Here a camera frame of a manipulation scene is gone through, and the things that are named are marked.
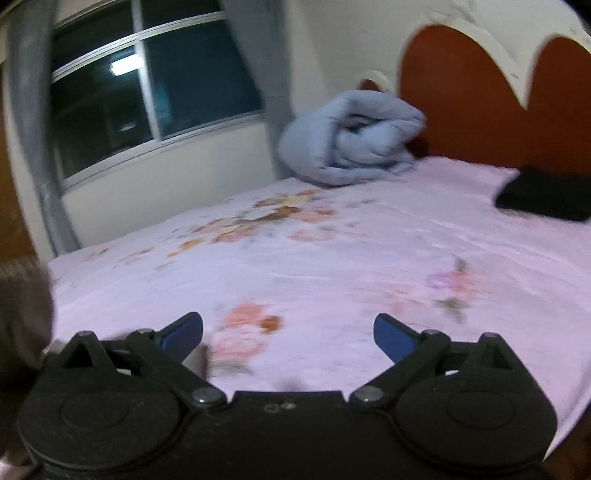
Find sliding glass window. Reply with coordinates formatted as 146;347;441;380
48;0;265;182

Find dark folded cloth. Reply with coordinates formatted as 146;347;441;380
495;167;591;223

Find red and white headboard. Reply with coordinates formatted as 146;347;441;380
358;0;591;180

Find bed with pink floral sheet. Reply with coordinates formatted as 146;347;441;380
46;156;591;462

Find grey pants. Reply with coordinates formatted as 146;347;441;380
0;257;55;376

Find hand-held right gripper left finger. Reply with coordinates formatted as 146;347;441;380
42;311;227;411

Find rolled light blue duvet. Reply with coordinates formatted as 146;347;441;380
279;89;428;188

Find grey curtain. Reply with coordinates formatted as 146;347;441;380
219;0;295;182
4;0;82;257

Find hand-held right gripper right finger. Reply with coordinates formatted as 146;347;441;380
348;313;533;411

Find brown wooden door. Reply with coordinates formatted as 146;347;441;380
0;65;38;265

